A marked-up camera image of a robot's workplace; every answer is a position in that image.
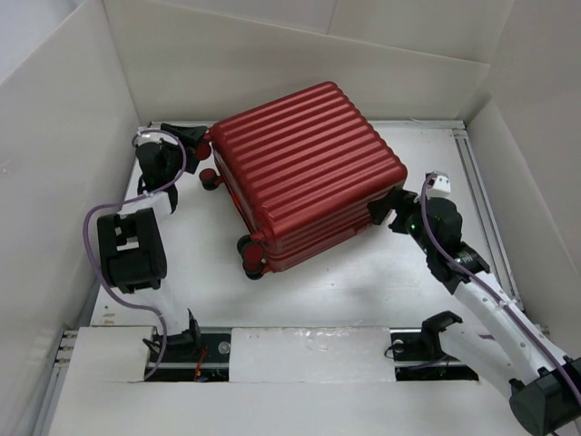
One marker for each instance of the red hard-shell suitcase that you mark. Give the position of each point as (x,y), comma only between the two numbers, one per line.
(304,172)

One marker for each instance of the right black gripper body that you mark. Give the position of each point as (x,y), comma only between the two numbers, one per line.
(413,224)

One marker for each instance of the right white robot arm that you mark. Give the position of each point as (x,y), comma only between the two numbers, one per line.
(540,381)

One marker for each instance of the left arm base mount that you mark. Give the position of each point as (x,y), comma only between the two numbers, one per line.
(208,362)

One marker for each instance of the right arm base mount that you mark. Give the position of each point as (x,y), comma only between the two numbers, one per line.
(417,354)

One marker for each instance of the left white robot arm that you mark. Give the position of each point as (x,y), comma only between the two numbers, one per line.
(132,256)

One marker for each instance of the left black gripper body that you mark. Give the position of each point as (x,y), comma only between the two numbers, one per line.
(174,157)

